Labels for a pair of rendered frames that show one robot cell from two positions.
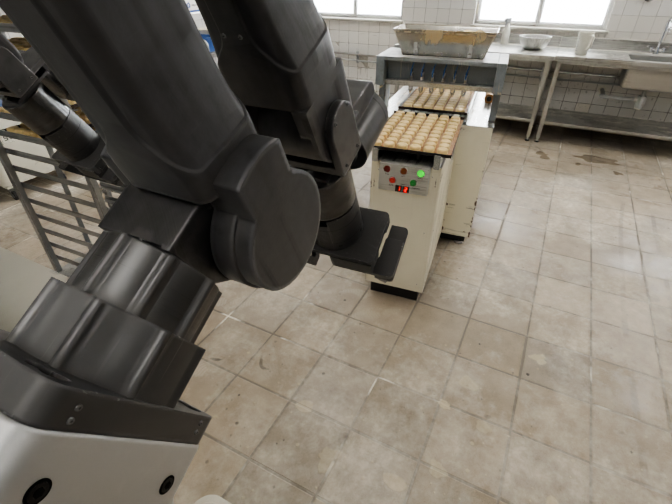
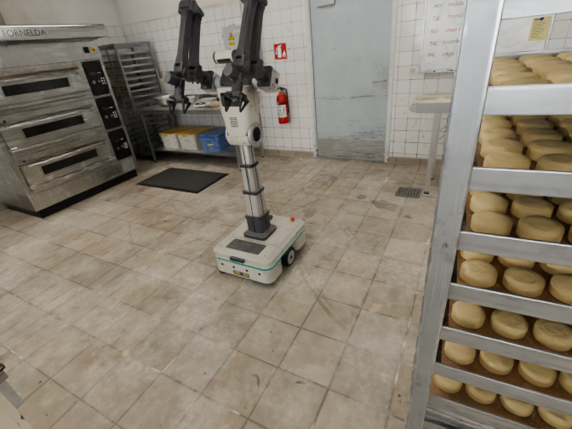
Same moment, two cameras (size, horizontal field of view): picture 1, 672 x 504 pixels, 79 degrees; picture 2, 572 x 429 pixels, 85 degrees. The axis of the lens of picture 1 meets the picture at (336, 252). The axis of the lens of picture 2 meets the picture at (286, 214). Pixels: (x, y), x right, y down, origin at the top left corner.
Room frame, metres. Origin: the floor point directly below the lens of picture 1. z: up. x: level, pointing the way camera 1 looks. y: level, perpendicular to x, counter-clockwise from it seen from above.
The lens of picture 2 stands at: (2.39, 0.69, 1.58)
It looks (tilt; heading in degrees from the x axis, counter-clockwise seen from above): 29 degrees down; 184
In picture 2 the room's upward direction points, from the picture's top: 7 degrees counter-clockwise
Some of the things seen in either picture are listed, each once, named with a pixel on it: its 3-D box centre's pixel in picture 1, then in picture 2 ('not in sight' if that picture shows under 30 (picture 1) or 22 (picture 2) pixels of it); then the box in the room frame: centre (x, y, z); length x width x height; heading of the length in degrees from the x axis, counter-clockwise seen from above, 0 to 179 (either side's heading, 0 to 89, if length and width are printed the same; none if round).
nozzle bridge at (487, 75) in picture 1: (439, 85); not in sight; (2.61, -0.63, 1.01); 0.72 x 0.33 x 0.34; 69
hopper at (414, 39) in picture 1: (445, 41); not in sight; (2.61, -0.63, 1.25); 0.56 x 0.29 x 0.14; 69
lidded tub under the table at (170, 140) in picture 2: not in sight; (178, 137); (-2.91, -1.32, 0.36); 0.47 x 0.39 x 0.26; 151
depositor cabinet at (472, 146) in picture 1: (437, 151); not in sight; (3.06, -0.80, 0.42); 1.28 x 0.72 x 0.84; 159
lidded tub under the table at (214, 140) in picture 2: not in sight; (217, 139); (-2.52, -0.56, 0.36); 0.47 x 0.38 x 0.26; 154
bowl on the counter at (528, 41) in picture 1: (534, 42); not in sight; (4.90, -2.14, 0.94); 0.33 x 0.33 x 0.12
